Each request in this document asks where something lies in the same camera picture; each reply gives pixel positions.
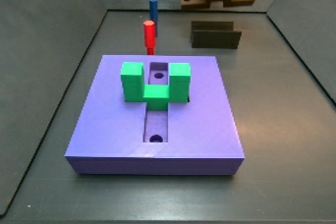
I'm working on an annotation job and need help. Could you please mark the green U-shaped block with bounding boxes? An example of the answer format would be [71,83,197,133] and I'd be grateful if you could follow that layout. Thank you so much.
[121,62,192,111]

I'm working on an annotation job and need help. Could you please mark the purple base block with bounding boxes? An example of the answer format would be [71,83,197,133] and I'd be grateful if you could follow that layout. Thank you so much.
[65,55,244,175]

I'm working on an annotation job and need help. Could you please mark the red hexagonal peg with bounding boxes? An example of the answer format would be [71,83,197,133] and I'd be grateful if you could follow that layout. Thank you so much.
[143,20,156,55]

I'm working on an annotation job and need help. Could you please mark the blue cylindrical peg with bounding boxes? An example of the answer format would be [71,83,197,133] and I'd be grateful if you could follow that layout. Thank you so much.
[149,0,159,36]

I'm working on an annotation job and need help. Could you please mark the black angle bracket fixture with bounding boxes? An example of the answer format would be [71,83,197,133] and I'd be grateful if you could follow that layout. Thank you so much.
[191,21,241,49]

